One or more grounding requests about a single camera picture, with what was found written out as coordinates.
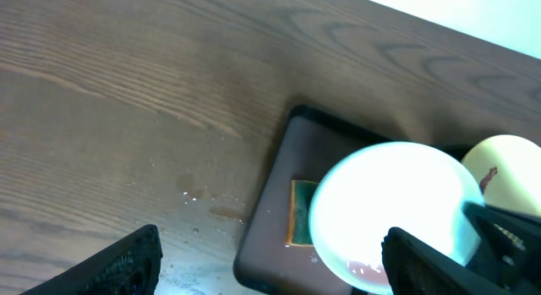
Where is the yellow plate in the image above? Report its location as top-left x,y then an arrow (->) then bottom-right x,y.
462,134 -> 540,216

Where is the rectangular brown tray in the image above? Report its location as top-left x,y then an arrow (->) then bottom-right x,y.
233,105 -> 386,295

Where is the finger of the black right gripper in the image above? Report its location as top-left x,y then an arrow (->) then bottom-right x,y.
462,203 -> 540,295

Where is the round black tray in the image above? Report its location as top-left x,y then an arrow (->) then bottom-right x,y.
435,144 -> 473,162

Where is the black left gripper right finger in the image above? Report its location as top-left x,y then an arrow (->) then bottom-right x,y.
381,227 -> 507,295

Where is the pale green plate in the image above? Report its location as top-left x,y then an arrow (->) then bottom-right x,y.
309,142 -> 484,294

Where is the green orange sponge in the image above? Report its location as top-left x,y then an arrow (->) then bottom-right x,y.
285,180 -> 319,247

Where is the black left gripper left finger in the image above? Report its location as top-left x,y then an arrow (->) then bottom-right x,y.
21,224 -> 163,295

